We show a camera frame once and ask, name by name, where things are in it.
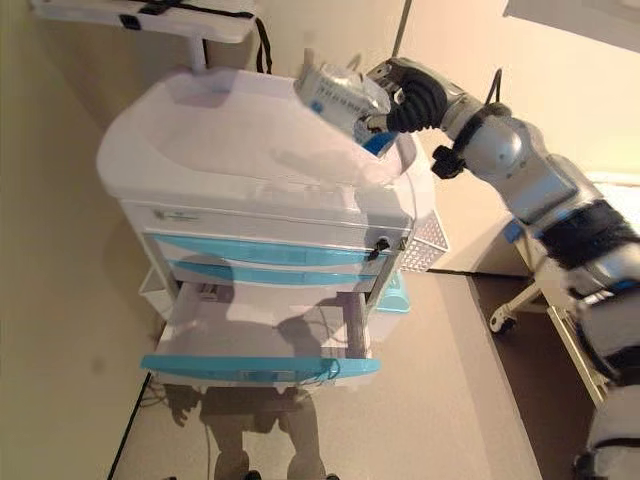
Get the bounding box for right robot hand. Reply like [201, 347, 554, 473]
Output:
[367, 57, 451, 136]

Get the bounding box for white locking cart drawer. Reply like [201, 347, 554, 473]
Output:
[117, 197, 414, 254]

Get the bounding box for grey wall panel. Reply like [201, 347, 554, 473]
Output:
[502, 0, 640, 54]

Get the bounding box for white hospital bed frame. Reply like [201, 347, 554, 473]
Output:
[489, 172, 640, 406]

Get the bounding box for metal IV pole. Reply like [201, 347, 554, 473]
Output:
[391, 0, 414, 59]

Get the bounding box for white medical cart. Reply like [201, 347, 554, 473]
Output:
[94, 67, 436, 396]

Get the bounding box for white blue medicine box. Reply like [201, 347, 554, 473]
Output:
[293, 48, 399, 157]

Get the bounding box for black cart keys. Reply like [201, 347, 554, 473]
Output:
[368, 237, 394, 261]

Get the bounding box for black strap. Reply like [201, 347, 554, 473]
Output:
[119, 0, 274, 74]

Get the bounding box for blue-lidded white waste bin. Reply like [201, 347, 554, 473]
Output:
[367, 277, 412, 346]

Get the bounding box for bed caster wheel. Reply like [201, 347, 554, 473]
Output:
[489, 309, 519, 335]

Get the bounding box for white perforated basket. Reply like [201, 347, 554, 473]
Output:
[397, 202, 450, 274]

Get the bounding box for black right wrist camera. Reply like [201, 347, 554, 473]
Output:
[430, 143, 467, 179]

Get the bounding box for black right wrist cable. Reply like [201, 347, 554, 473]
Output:
[491, 66, 506, 109]

